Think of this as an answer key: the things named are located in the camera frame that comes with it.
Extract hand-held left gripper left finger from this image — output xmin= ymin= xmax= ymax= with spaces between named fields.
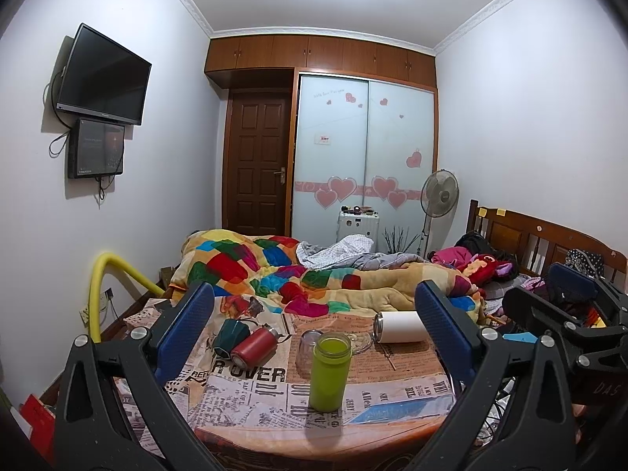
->
xmin=54 ymin=282 xmax=231 ymax=471

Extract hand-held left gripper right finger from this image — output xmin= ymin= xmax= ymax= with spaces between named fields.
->
xmin=407 ymin=279 xmax=580 ymax=471

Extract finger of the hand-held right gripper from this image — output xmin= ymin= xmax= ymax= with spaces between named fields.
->
xmin=504 ymin=285 xmax=597 ymax=349
xmin=547 ymin=262 xmax=628 ymax=316

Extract clear glass cup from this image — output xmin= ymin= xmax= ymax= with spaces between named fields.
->
xmin=296 ymin=330 xmax=325 ymax=378

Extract white insulated cup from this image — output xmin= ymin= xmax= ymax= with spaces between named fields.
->
xmin=372 ymin=310 xmax=430 ymax=344

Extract dark green cup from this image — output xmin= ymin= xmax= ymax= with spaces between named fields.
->
xmin=212 ymin=319 xmax=252 ymax=359

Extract black polka dot bag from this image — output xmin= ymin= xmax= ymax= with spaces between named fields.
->
xmin=564 ymin=248 xmax=606 ymax=280

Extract wooden bed headboard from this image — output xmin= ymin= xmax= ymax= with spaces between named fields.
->
xmin=466 ymin=199 xmax=628 ymax=295

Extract red plush toy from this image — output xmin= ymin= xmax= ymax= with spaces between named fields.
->
xmin=454 ymin=254 xmax=516 ymax=286

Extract pink cloth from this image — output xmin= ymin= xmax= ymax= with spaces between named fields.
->
xmin=432 ymin=246 xmax=473 ymax=268

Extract red metal bottle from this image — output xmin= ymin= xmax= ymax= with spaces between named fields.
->
xmin=230 ymin=325 xmax=292 ymax=365

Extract colourful patchwork blanket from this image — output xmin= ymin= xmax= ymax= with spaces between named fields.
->
xmin=169 ymin=229 xmax=486 ymax=325

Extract clear glass lid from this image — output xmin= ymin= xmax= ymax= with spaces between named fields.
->
xmin=338 ymin=332 xmax=374 ymax=355

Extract dark dried twigs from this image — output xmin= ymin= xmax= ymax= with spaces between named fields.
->
xmin=383 ymin=226 xmax=423 ymax=256

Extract newspaper print tablecloth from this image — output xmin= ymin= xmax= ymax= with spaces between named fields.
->
xmin=113 ymin=294 xmax=467 ymax=457

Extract yellow foam pipe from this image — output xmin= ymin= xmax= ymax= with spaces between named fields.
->
xmin=87 ymin=252 xmax=168 ymax=344

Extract green glass bottle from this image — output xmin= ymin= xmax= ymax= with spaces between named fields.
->
xmin=308 ymin=332 xmax=352 ymax=413

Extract grey checked cloth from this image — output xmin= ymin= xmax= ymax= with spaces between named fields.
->
xmin=296 ymin=234 xmax=427 ymax=270

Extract standing electric fan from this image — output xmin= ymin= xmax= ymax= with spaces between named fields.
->
xmin=420 ymin=169 xmax=460 ymax=258

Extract red box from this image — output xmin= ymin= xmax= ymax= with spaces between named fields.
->
xmin=20 ymin=394 xmax=56 ymax=455

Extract brown wooden door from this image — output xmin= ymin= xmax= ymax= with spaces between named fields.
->
xmin=223 ymin=89 xmax=294 ymax=237

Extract frosted heart sliding wardrobe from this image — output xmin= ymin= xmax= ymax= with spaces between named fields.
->
xmin=293 ymin=71 xmax=437 ymax=256

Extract brown overhead cabinet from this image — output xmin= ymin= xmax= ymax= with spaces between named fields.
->
xmin=204 ymin=35 xmax=437 ymax=90

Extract small black wall monitor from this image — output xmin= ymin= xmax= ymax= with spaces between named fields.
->
xmin=67 ymin=118 xmax=124 ymax=180

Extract black television cable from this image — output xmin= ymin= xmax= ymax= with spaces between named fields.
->
xmin=46 ymin=69 xmax=70 ymax=159

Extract black wall television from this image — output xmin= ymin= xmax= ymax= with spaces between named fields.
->
xmin=55 ymin=23 xmax=153 ymax=126

